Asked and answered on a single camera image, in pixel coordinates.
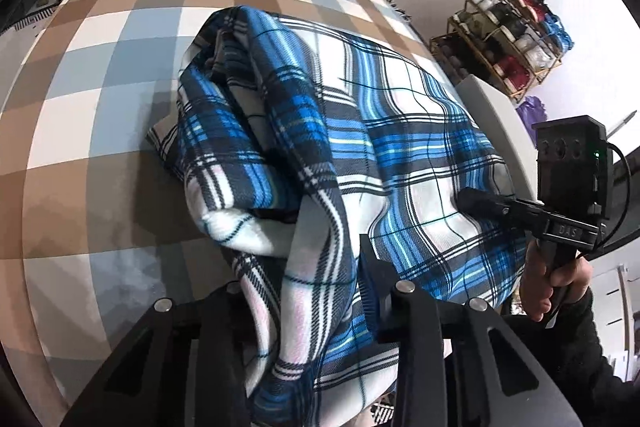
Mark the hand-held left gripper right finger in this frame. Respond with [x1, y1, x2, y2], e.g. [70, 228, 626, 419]
[357, 234, 573, 427]

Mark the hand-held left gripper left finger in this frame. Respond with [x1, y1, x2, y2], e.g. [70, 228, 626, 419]
[60, 279, 251, 427]

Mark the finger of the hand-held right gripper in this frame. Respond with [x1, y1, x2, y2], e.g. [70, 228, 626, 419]
[457, 187, 551, 238]

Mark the blue plaid shirt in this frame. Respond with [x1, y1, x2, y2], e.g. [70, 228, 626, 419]
[146, 6, 531, 427]

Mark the person's right forearm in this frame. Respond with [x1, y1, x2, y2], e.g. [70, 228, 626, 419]
[500, 287, 636, 427]

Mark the person's right hand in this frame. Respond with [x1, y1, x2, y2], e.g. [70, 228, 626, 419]
[519, 239, 594, 323]

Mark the purple bag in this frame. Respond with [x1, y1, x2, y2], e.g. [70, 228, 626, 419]
[515, 96, 548, 132]

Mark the grey upholstered bed board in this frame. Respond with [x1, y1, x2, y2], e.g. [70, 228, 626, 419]
[457, 74, 541, 202]

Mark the wooden shoe rack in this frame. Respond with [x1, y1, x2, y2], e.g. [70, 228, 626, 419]
[430, 12, 566, 104]

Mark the white cabinet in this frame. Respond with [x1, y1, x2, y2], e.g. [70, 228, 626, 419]
[592, 252, 640, 383]

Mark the checked bed sheet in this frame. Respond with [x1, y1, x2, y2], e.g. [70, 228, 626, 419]
[0, 0, 453, 408]

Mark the black cable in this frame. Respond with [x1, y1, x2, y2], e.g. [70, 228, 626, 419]
[575, 142, 633, 258]

